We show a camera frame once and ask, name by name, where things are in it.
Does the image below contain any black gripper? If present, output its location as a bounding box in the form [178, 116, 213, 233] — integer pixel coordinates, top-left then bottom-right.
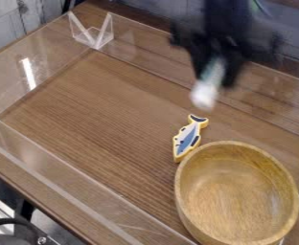
[169, 0, 283, 88]

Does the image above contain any green white marker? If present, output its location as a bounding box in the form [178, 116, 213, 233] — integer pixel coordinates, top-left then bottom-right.
[189, 56, 225, 111]

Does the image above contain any brown wooden bowl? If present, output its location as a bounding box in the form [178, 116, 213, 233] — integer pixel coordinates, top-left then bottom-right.
[173, 141, 299, 245]

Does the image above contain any yellow blue fish toy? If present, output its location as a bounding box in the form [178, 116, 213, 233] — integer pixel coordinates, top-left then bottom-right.
[172, 114, 208, 163]

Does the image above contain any clear acrylic corner bracket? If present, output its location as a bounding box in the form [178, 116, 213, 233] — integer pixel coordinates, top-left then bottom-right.
[67, 11, 113, 50]

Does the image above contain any clear acrylic front wall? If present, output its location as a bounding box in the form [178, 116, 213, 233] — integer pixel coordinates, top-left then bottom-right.
[0, 121, 194, 245]

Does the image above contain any black cable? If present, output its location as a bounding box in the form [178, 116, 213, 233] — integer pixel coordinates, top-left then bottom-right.
[0, 217, 37, 245]

